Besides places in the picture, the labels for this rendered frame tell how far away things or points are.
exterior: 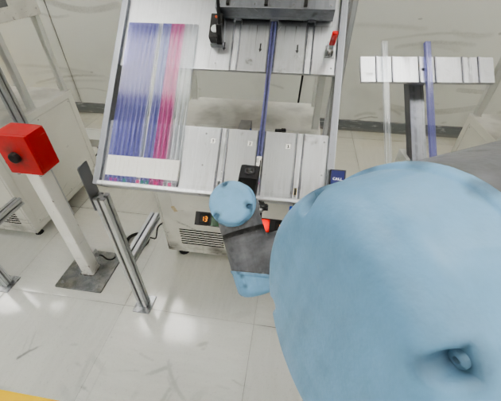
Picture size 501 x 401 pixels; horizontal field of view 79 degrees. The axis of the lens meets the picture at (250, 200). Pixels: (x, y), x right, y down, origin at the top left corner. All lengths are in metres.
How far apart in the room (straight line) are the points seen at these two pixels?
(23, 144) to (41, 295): 0.79
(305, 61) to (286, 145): 0.26
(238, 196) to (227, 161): 0.42
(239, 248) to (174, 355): 0.96
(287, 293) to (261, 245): 0.34
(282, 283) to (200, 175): 0.75
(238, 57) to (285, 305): 0.90
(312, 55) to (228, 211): 0.64
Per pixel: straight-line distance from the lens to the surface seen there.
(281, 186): 0.86
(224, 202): 0.48
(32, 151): 1.29
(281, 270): 0.16
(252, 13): 1.03
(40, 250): 2.02
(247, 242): 0.49
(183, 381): 1.36
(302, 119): 1.54
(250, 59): 1.00
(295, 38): 1.03
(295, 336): 0.17
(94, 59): 3.26
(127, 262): 1.28
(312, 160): 0.88
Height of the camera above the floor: 1.26
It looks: 40 degrees down
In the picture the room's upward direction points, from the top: straight up
